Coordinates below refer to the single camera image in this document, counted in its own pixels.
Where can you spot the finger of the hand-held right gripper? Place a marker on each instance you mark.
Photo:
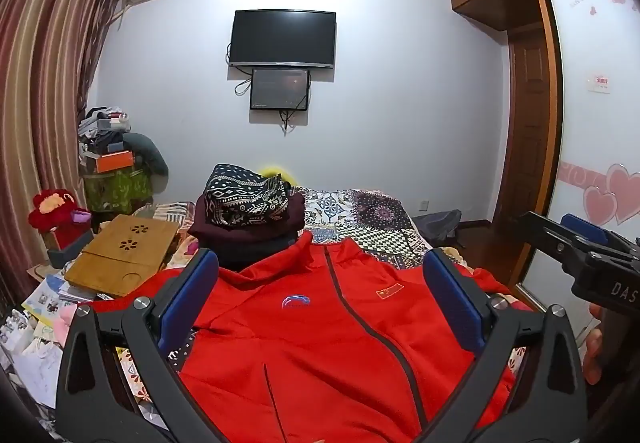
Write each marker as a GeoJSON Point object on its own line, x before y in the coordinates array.
{"type": "Point", "coordinates": [540, 230]}
{"type": "Point", "coordinates": [582, 227]}

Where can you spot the wooden lap desk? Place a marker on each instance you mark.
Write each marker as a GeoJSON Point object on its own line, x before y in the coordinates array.
{"type": "Point", "coordinates": [120, 253]}

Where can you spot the orange box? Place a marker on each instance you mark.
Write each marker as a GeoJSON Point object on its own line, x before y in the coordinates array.
{"type": "Point", "coordinates": [115, 162]}

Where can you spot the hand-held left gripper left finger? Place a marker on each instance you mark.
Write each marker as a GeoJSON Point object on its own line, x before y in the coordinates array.
{"type": "Point", "coordinates": [192, 293]}

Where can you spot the person's right hand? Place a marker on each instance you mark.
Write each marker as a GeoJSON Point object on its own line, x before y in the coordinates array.
{"type": "Point", "coordinates": [595, 348]}

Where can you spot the white paper bags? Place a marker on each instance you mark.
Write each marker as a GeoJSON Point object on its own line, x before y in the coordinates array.
{"type": "Point", "coordinates": [30, 358]}

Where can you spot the pile of assorted clutter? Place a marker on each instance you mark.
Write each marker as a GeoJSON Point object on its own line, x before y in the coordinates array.
{"type": "Point", "coordinates": [102, 130]}

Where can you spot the small rectangular door sticker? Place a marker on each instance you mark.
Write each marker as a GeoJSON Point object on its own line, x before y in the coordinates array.
{"type": "Point", "coordinates": [599, 83]}

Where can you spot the striped brown curtain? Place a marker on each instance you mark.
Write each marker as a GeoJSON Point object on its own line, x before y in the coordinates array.
{"type": "Point", "coordinates": [50, 73]}

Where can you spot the yellow cloth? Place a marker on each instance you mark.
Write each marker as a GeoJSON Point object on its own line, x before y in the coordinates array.
{"type": "Point", "coordinates": [275, 171]}

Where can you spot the white wall socket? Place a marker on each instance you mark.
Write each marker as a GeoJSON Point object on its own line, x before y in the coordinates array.
{"type": "Point", "coordinates": [424, 205]}

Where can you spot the small black wall monitor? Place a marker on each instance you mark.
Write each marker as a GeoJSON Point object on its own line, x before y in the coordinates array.
{"type": "Point", "coordinates": [279, 88]}

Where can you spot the dark bag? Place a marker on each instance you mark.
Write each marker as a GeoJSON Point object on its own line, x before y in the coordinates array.
{"type": "Point", "coordinates": [440, 225]}

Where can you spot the dark navy folded garment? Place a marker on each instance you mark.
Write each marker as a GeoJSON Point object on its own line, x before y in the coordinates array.
{"type": "Point", "coordinates": [255, 250]}

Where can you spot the maroon folded garment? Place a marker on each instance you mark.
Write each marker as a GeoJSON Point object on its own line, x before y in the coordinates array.
{"type": "Point", "coordinates": [295, 213]}

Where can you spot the patterned patchwork bedspread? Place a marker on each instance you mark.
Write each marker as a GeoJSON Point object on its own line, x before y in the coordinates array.
{"type": "Point", "coordinates": [370, 223]}

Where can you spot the pile of booklets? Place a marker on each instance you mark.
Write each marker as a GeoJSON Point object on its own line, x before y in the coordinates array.
{"type": "Point", "coordinates": [60, 298]}

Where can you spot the red plush toy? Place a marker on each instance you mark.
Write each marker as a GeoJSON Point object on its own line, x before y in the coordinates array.
{"type": "Point", "coordinates": [50, 205]}

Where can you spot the grey bag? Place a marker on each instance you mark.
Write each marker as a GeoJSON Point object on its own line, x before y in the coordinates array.
{"type": "Point", "coordinates": [150, 153]}

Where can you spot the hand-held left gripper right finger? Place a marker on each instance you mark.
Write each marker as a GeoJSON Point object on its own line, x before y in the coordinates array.
{"type": "Point", "coordinates": [452, 298]}

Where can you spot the wall-mounted black television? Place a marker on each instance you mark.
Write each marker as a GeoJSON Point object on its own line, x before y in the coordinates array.
{"type": "Point", "coordinates": [282, 38]}

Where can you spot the black white patterned folded garment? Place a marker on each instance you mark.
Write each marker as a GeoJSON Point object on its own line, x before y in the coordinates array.
{"type": "Point", "coordinates": [245, 203]}

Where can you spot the red zip jacket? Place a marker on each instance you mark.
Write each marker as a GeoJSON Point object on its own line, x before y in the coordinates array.
{"type": "Point", "coordinates": [310, 348]}

